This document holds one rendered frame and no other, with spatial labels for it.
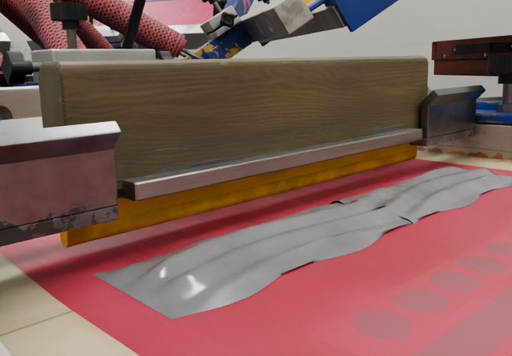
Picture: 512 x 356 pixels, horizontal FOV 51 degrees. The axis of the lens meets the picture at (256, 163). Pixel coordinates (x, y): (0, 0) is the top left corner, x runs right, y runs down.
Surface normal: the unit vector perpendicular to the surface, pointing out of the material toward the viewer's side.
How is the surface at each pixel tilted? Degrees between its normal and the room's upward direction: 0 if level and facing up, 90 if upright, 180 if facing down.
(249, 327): 0
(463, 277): 0
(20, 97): 90
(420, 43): 90
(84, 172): 90
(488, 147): 90
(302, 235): 31
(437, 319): 0
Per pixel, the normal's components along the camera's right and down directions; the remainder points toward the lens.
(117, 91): 0.69, 0.11
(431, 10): -0.73, 0.14
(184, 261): 0.43, -0.79
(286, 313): -0.03, -0.98
